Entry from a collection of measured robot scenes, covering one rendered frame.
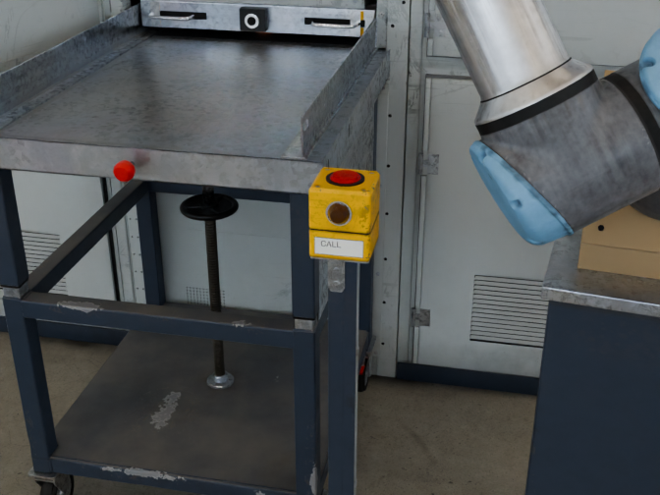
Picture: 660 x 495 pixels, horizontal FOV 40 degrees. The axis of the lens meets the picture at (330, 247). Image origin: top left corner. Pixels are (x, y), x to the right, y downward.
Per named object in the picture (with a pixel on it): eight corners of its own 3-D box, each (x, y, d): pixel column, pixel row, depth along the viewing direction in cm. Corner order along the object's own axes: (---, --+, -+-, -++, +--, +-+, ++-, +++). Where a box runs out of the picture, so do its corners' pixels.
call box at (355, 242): (368, 265, 116) (370, 192, 112) (308, 259, 118) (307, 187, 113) (379, 239, 123) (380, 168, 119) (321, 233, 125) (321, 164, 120)
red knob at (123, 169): (132, 185, 140) (129, 165, 138) (112, 183, 140) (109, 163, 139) (142, 174, 144) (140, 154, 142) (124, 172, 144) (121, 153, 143)
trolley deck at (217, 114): (324, 195, 139) (323, 159, 136) (-42, 165, 150) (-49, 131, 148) (389, 76, 198) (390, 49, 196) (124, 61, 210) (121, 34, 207)
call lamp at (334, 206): (350, 231, 113) (350, 205, 112) (323, 228, 114) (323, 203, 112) (352, 226, 114) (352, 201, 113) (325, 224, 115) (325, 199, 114)
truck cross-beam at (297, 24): (374, 37, 198) (374, 10, 196) (141, 26, 208) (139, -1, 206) (377, 32, 203) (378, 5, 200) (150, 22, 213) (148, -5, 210)
